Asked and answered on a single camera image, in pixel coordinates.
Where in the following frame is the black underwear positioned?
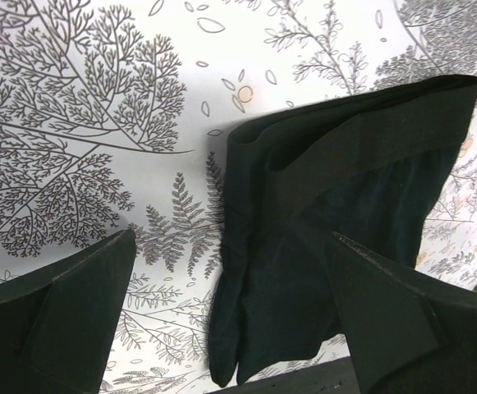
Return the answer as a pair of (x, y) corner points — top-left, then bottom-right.
(208, 75), (477, 387)

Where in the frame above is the floral patterned table mat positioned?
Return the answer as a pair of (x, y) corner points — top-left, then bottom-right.
(0, 1), (477, 393)

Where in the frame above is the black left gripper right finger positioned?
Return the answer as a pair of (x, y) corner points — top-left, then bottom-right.
(328, 233), (477, 393)

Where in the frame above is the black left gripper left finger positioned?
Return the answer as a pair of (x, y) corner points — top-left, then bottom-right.
(0, 230), (136, 393)

